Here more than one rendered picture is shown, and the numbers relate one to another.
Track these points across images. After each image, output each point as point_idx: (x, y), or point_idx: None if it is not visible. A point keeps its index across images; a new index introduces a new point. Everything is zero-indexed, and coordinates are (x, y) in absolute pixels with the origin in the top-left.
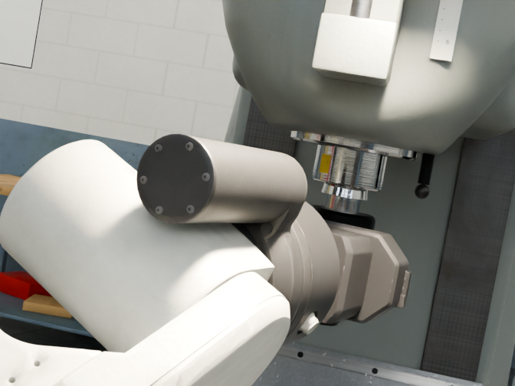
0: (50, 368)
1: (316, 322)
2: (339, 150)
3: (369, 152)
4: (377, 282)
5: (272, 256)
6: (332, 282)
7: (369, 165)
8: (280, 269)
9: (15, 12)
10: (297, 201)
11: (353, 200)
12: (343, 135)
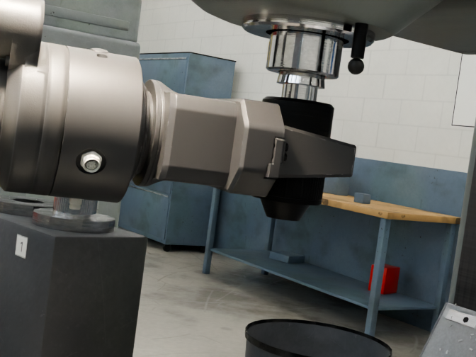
0: None
1: (90, 159)
2: (272, 33)
3: (295, 30)
4: (236, 148)
5: (7, 83)
6: (120, 125)
7: (295, 44)
8: (10, 94)
9: None
10: (25, 33)
11: (296, 85)
12: (227, 8)
